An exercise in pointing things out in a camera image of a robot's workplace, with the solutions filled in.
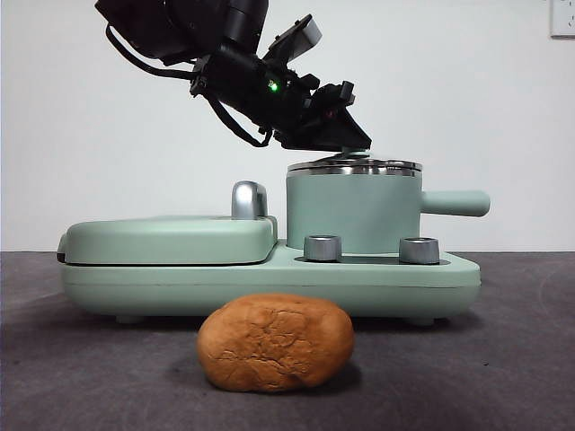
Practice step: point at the mint green breakfast maker base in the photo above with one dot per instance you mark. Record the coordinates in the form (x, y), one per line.
(269, 280)

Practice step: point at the silver control knob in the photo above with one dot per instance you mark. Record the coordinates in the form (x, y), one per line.
(322, 248)
(418, 250)

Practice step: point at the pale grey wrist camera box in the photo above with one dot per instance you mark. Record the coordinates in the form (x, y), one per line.
(310, 33)

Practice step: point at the brown potato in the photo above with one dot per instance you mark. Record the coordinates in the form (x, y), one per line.
(274, 345)

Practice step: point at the mint green grill cover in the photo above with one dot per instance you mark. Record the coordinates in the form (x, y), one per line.
(157, 242)

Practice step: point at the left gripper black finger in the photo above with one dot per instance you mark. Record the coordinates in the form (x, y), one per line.
(332, 134)

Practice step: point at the glass lid with green knob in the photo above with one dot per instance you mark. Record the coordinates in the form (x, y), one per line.
(355, 164)

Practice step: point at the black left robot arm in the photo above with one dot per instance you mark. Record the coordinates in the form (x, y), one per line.
(202, 22)

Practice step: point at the white wall socket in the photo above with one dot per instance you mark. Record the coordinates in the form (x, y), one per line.
(563, 18)

